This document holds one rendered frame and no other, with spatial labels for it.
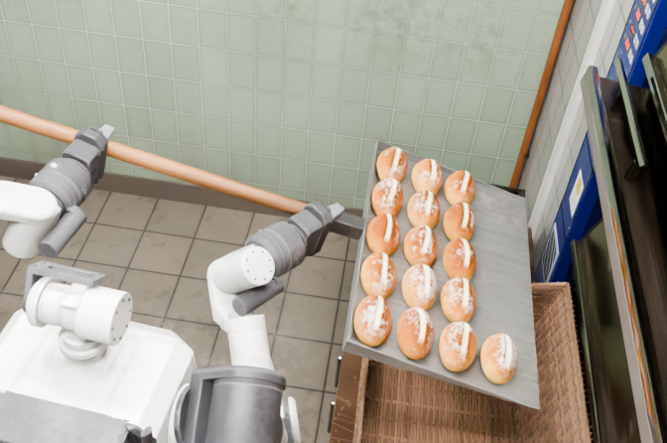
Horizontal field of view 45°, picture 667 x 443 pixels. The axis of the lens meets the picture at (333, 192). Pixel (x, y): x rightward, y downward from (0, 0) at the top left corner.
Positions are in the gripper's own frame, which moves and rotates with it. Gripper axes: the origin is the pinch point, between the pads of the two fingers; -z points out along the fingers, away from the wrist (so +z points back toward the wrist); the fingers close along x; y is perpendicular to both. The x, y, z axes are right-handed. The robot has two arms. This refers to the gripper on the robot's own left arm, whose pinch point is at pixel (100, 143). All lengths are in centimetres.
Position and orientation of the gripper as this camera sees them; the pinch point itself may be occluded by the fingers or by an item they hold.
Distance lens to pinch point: 153.9
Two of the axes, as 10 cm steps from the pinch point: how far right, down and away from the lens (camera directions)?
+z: -2.9, 6.0, -7.5
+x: -3.0, 6.9, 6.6
